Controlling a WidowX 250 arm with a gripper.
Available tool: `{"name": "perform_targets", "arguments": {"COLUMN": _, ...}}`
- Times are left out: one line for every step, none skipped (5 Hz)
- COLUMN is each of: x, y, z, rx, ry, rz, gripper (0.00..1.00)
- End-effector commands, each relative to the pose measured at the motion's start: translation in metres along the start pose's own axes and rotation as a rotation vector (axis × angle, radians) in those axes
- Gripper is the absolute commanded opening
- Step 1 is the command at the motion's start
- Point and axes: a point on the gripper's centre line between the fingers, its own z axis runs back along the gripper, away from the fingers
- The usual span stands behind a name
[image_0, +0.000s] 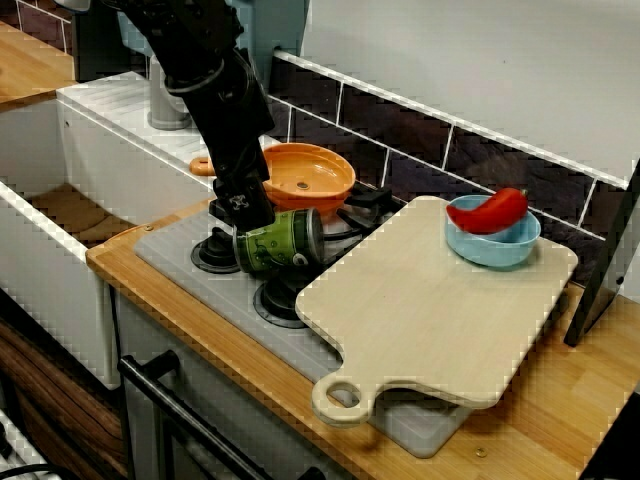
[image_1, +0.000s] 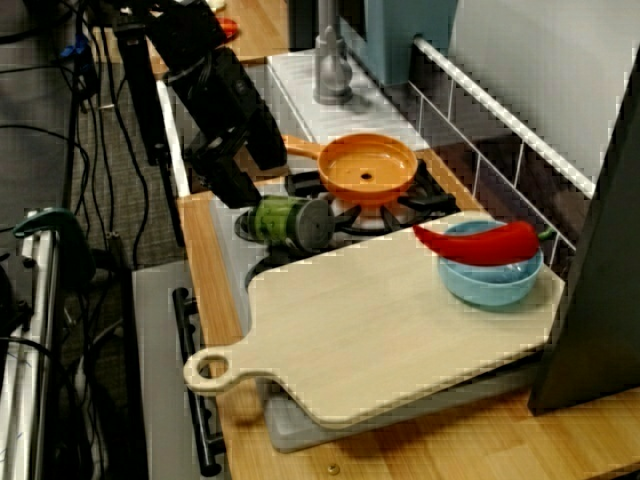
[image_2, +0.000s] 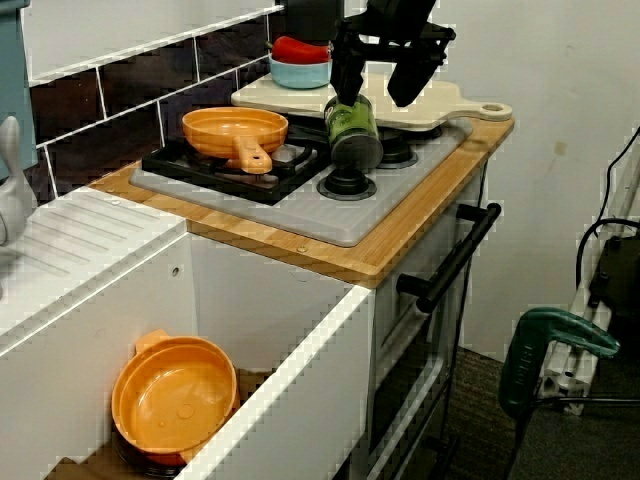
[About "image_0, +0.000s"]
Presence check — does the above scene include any black vertical post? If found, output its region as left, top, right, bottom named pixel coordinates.
left=74, top=9, right=132, bottom=81
left=563, top=159, right=640, bottom=348

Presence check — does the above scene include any black stove knob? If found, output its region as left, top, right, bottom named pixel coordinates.
left=253, top=272, right=315, bottom=330
left=190, top=227, right=241, bottom=275

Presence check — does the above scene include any black cable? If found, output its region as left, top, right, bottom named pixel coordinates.
left=0, top=462, right=76, bottom=480

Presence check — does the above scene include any black burner grate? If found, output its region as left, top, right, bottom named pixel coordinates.
left=208, top=182, right=407, bottom=279

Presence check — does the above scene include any red chili pepper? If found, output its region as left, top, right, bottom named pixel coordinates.
left=446, top=187, right=530, bottom=236

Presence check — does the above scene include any black oven door handle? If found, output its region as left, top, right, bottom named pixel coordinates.
left=117, top=349, right=326, bottom=480

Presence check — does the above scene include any grey stove top plate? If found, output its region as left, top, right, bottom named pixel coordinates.
left=133, top=207, right=474, bottom=460

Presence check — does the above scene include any bamboo kitchen counter top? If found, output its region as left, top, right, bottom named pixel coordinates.
left=85, top=197, right=609, bottom=480

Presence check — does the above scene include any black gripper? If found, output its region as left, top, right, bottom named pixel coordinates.
left=212, top=169, right=276, bottom=242

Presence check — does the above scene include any grey toy faucet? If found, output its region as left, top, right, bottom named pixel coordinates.
left=147, top=54, right=194, bottom=131

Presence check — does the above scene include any white sink basin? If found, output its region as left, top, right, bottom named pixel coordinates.
left=0, top=71, right=281, bottom=391

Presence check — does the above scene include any light blue bowl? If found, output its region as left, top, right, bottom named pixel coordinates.
left=444, top=194, right=543, bottom=272

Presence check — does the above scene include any orange toy frying pan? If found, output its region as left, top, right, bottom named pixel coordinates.
left=189, top=143, right=357, bottom=214

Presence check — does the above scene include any green tin can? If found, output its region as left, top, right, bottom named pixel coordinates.
left=232, top=207, right=326, bottom=275

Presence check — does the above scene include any pale wooden cutting board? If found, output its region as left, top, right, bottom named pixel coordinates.
left=294, top=194, right=580, bottom=430

